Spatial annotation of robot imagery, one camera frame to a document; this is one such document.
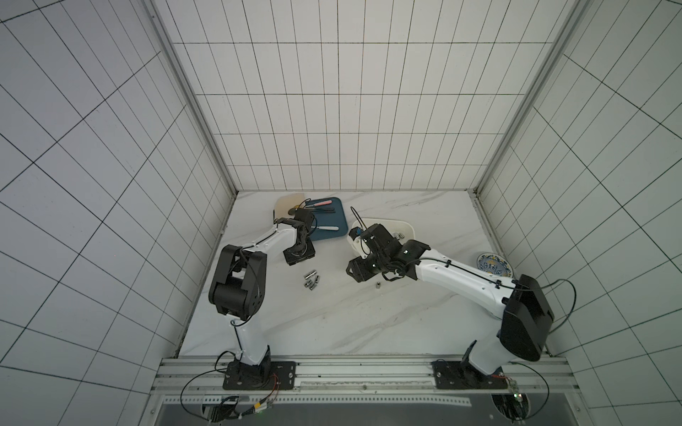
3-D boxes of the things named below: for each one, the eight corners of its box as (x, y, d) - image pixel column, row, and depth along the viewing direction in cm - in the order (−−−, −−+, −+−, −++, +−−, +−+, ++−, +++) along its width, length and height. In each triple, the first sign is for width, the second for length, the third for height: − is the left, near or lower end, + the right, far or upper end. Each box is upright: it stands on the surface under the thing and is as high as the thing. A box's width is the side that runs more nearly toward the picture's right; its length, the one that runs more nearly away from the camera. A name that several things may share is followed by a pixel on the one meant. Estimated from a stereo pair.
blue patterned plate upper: (473, 267, 98) (478, 260, 94) (476, 254, 102) (481, 247, 98) (506, 280, 95) (513, 274, 91) (508, 266, 98) (515, 259, 94)
